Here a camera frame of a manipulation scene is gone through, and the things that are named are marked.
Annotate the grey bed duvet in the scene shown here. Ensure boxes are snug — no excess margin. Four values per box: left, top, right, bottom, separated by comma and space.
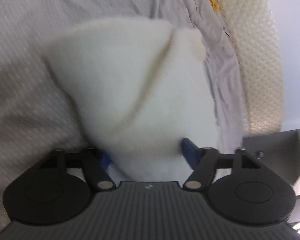
0, 0, 244, 231

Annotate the white blue striped sweater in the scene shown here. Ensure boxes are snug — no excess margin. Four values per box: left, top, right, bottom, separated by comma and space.
45, 17, 219, 183

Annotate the yellow cloth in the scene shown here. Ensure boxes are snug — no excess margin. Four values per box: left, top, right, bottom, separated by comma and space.
209, 0, 219, 11

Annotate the cream quilted headboard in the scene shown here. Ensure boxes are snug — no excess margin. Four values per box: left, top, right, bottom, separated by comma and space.
215, 0, 283, 136

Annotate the grey wardrobe shelf unit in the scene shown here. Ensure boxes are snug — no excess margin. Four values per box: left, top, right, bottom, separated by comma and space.
243, 129, 300, 223

